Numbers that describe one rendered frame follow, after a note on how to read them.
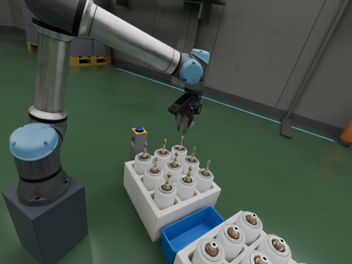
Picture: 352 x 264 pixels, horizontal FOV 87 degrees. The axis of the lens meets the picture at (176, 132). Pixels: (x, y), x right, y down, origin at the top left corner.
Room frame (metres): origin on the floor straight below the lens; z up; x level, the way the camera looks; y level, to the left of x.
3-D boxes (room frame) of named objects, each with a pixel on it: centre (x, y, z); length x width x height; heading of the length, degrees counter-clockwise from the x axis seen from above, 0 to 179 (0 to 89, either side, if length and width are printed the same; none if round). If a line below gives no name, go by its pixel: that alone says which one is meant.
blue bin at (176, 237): (0.55, -0.17, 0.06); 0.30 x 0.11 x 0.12; 129
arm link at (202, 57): (0.79, -0.03, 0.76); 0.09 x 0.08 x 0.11; 114
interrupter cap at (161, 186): (0.62, -0.01, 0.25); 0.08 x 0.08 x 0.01
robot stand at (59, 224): (0.44, 0.42, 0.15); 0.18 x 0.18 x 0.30; 66
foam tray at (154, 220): (0.78, -0.03, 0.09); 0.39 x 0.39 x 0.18; 39
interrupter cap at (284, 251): (0.44, -0.45, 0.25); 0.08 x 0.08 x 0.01
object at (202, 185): (0.76, -0.19, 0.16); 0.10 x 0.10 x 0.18
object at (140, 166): (0.80, 0.14, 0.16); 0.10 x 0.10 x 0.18
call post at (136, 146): (0.96, 0.22, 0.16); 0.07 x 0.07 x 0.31; 39
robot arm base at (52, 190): (0.44, 0.42, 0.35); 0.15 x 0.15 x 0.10
